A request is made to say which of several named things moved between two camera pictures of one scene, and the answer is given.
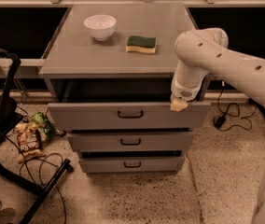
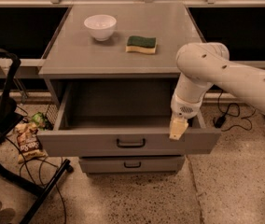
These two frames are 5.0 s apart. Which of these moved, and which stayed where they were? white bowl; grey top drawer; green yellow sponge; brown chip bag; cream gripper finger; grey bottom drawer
Moved: cream gripper finger; grey top drawer
Stayed: brown chip bag; grey bottom drawer; green yellow sponge; white bowl
